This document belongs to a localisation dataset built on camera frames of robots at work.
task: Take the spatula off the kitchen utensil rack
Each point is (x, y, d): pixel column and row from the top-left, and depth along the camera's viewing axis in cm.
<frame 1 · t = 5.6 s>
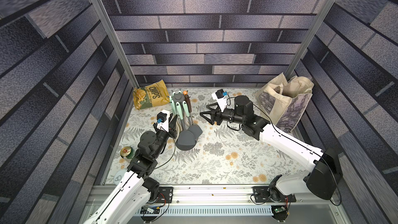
left hand: (174, 114, 70), fingers closed
right hand: (202, 109, 71), fingers open
yellow chips bag: (153, 95, 108), point 8 cm above the table
canvas tote bag: (283, 102, 80), point 26 cm above the table
green handle grey spoon: (194, 128, 88), point 11 cm above the table
green handle grey turner: (195, 128, 87), point 11 cm above the table
green drink can: (125, 152, 77), point 12 cm above the table

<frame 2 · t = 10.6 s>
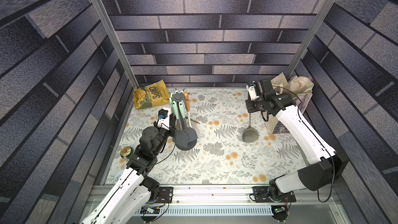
left hand: (174, 113, 71), fingers closed
right hand: (250, 102, 79), fingers closed
green handle grey spoon: (250, 134, 93), point 4 cm above the table
the other named things where they were.

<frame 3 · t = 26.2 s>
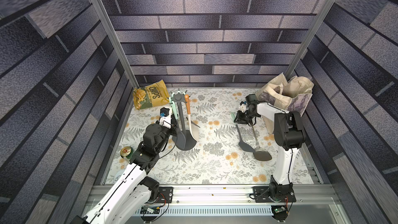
left hand: (176, 114, 73), fingers closed
right hand: (236, 120, 101), fingers open
green handle grey spoon: (260, 154, 89), on the table
green handle grey turner: (241, 144, 93), on the table
the other named things where they were.

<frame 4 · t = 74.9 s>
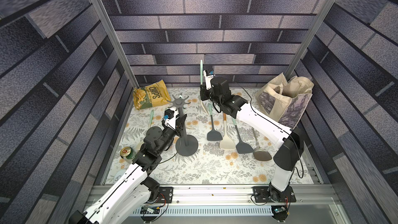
left hand: (184, 113, 70), fingers closed
right hand: (200, 84, 79), fingers closed
wooden handle white spatula: (226, 143, 92), point 2 cm above the table
grey utensil rack stand: (186, 145, 91), on the table
the other named things where they were.

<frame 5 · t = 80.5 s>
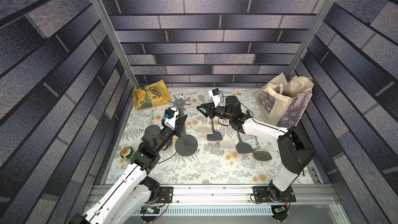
left hand: (184, 114, 69), fingers closed
right hand: (198, 105, 81), fingers open
green handle cream utensil: (204, 129, 99), on the table
the other named things where they were.

